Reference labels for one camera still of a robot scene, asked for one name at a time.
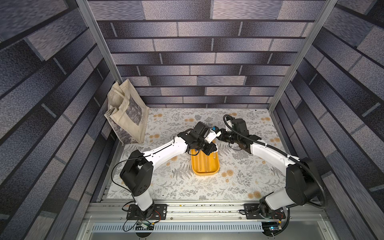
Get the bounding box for yellow plastic tray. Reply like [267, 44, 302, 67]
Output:
[190, 150, 220, 176]

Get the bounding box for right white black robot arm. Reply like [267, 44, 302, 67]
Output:
[218, 129, 328, 215]

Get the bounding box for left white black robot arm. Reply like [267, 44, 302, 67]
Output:
[120, 128, 221, 214]

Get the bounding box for beige canvas tote bag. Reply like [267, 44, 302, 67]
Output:
[105, 79, 149, 145]

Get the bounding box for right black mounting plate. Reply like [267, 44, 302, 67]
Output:
[239, 203, 286, 220]

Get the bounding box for black mounting plate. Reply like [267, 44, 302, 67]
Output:
[239, 203, 286, 220]
[126, 204, 168, 221]

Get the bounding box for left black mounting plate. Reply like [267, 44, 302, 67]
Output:
[126, 204, 168, 221]

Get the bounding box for right green circuit board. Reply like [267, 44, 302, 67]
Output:
[262, 222, 282, 237]

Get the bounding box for green circuit board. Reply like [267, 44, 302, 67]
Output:
[135, 222, 154, 231]
[262, 222, 282, 237]

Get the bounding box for left green circuit board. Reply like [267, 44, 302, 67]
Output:
[135, 222, 154, 231]

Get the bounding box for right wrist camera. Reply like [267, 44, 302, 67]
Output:
[226, 119, 249, 137]

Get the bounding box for black corrugated cable conduit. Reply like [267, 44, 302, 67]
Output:
[222, 114, 327, 208]

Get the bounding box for white slotted cable duct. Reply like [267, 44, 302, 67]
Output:
[91, 222, 264, 233]

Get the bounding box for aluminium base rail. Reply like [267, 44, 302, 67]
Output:
[83, 199, 329, 223]

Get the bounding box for right aluminium frame post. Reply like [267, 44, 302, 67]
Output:
[268, 0, 337, 113]

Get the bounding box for aluminium frame post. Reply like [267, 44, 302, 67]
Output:
[268, 0, 337, 113]
[76, 0, 123, 84]

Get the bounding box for left aluminium frame post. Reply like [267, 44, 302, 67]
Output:
[76, 0, 123, 84]

